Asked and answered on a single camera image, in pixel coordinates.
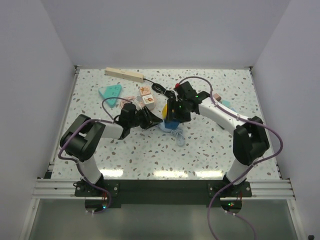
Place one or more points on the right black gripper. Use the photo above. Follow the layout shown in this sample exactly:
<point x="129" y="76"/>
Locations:
<point x="172" y="104"/>

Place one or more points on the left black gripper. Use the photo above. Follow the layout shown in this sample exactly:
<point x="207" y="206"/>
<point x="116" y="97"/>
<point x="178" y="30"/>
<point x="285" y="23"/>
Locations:
<point x="150" y="120"/>

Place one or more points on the yellow cube socket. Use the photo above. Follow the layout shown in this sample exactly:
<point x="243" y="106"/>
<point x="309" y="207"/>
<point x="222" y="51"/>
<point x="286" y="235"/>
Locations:
<point x="164" y="111"/>

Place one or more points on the white cube socket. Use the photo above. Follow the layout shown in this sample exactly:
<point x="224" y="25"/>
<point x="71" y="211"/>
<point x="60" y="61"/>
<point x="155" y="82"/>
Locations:
<point x="149" y="101"/>

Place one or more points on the blue cube socket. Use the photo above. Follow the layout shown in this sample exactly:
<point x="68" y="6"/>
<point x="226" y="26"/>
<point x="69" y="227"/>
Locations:
<point x="172" y="125"/>

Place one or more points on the pink charger plug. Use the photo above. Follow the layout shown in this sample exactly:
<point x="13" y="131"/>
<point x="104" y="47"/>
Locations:
<point x="217" y="97"/>

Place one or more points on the pink cube socket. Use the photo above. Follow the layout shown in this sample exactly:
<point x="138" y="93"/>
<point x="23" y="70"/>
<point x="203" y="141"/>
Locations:
<point x="144" y="90"/>

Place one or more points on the light teal charger plug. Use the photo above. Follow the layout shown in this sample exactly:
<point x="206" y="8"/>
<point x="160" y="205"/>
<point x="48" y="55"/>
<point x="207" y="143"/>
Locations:
<point x="226" y="103"/>

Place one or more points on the teal triangular power strip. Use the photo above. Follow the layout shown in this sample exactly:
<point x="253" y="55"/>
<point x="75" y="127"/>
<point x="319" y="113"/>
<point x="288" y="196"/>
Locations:
<point x="110" y="93"/>

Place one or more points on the beige power strip red sockets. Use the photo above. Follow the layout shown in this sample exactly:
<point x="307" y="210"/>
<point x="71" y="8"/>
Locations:
<point x="123" y="74"/>

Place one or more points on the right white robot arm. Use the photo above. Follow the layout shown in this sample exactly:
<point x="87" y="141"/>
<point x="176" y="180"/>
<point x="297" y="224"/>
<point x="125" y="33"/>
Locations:
<point x="250" y="140"/>

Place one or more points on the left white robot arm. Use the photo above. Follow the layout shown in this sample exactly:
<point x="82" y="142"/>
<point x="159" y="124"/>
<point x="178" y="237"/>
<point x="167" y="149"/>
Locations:
<point x="79" y="142"/>

